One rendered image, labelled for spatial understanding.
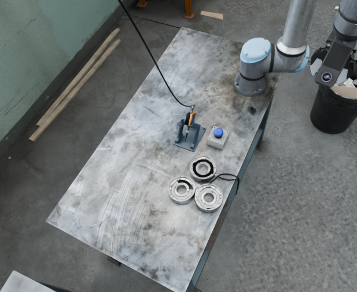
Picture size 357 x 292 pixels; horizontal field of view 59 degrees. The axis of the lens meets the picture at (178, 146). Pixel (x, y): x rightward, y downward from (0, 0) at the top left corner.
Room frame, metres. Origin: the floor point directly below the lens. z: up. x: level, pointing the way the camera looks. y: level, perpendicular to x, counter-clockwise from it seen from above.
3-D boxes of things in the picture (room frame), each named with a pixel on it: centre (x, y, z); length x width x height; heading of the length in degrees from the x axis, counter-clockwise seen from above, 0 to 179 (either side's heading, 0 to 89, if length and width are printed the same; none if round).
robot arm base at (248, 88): (0.95, -0.39, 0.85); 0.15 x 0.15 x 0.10
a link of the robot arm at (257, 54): (0.95, -0.39, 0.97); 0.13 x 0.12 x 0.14; 75
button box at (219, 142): (0.69, -0.17, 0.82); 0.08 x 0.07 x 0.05; 144
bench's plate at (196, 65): (0.78, -0.03, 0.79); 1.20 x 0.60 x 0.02; 144
